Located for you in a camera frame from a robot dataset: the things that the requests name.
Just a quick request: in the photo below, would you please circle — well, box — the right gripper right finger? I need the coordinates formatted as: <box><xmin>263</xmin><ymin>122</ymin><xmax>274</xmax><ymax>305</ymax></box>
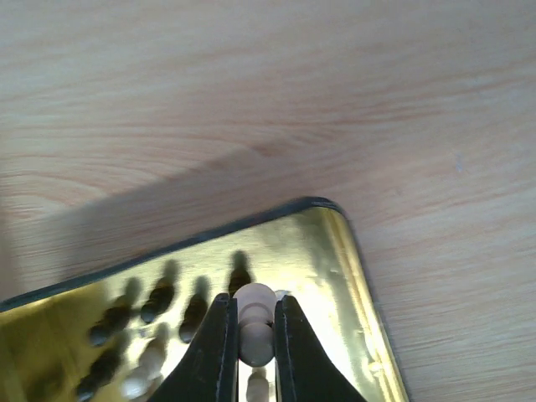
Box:
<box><xmin>274</xmin><ymin>295</ymin><xmax>364</xmax><ymax>402</ymax></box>

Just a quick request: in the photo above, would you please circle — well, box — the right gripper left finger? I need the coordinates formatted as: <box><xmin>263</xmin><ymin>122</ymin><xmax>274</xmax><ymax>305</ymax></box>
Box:
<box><xmin>148</xmin><ymin>293</ymin><xmax>239</xmax><ymax>402</ymax></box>

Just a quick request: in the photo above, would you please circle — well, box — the gold tin with pieces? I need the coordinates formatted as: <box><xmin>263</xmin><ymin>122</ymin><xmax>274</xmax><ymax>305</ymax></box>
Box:
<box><xmin>1</xmin><ymin>197</ymin><xmax>409</xmax><ymax>401</ymax></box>

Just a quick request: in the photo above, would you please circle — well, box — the white pawn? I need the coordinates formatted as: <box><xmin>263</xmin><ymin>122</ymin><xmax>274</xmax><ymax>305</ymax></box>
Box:
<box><xmin>234</xmin><ymin>283</ymin><xmax>278</xmax><ymax>368</ymax></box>

